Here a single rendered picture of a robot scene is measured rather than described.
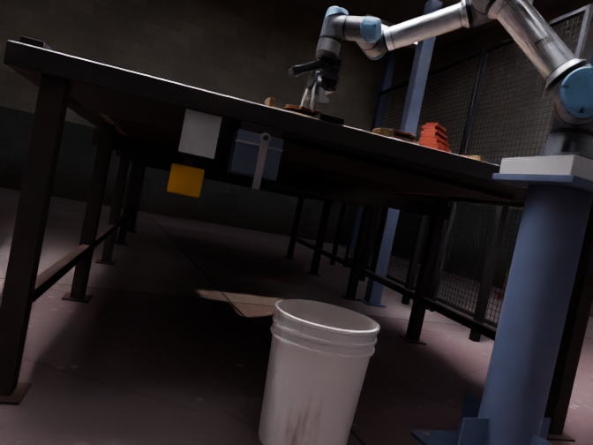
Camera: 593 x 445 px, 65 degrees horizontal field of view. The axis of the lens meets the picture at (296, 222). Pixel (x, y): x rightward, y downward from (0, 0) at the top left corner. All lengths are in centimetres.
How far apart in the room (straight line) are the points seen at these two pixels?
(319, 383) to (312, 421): 10
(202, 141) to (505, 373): 109
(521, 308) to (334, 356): 58
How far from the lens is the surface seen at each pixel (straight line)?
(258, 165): 132
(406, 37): 170
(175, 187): 131
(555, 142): 154
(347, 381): 127
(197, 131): 134
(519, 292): 150
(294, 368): 125
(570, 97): 142
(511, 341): 151
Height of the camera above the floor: 66
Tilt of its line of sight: 2 degrees down
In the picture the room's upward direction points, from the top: 11 degrees clockwise
